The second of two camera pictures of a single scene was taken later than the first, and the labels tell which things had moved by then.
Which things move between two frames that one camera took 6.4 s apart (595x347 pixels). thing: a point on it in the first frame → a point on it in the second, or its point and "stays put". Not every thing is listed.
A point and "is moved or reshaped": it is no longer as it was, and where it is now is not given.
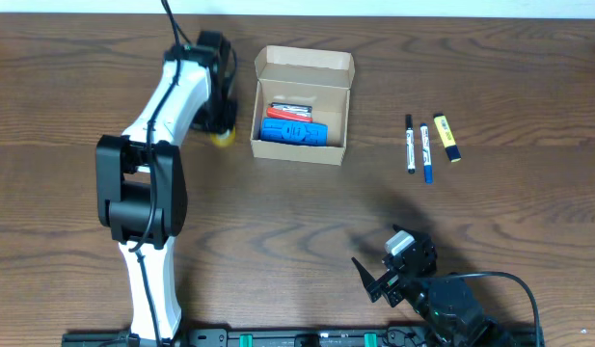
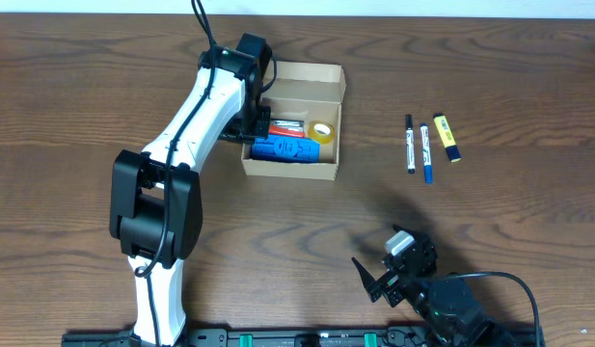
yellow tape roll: [226, 139] is moved or reshaped
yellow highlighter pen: [447, 138] stays put
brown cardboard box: [320, 79] is moved or reshaped
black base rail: [309, 337] stays put
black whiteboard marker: [410, 144] stays put
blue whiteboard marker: [426, 153] stays put
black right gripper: [392, 287] stays put
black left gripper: [227, 120] → [259, 131]
